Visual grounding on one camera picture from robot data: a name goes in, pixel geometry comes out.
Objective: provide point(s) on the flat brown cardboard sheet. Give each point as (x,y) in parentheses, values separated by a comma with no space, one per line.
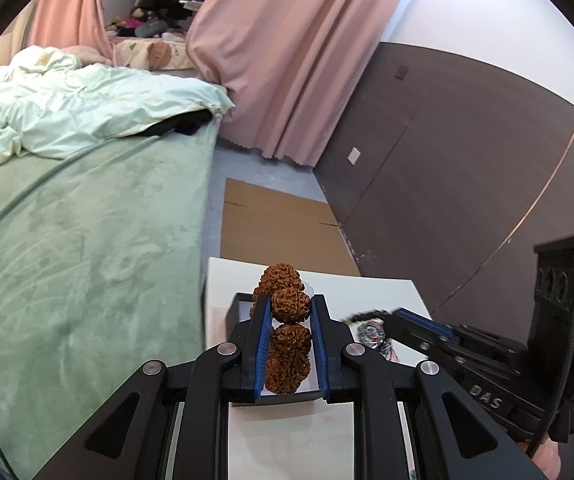
(264,226)

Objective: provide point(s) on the black jewelry box white interior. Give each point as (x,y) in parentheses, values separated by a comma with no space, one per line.
(285,373)

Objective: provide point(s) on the silver chain jewelry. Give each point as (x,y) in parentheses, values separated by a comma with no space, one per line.
(372,335)

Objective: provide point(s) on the dark wall switch plate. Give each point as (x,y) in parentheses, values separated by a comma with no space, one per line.
(401,72)

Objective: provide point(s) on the pink curtain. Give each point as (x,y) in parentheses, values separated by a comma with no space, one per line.
(290,66)
(69,23)

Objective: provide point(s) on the pale green duvet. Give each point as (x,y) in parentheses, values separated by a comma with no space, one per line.
(52,105)

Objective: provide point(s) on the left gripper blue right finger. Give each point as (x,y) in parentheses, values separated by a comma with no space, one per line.
(349,372)

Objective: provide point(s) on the pink curtain left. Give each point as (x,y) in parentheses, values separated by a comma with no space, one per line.
(69,23)

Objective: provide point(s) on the bear print pillow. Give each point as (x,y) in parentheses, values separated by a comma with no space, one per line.
(151,54)

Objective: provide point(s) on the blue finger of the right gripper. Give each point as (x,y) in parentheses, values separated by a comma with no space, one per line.
(408,327)
(385,331)

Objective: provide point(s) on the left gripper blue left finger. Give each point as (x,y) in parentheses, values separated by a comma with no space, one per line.
(227,374)

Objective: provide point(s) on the white wall socket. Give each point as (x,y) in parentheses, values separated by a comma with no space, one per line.
(353,156)

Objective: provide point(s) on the pink curtain right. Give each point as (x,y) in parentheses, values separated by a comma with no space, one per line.
(290,66)

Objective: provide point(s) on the white square table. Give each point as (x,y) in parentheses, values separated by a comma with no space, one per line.
(291,432)

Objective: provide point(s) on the right hand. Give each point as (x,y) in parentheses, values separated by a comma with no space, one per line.
(547,459)

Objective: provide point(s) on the plush toys pile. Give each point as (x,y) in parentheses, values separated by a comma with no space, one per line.
(146,23)

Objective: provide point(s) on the bed with green sheet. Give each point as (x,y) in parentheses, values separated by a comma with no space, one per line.
(100,271)

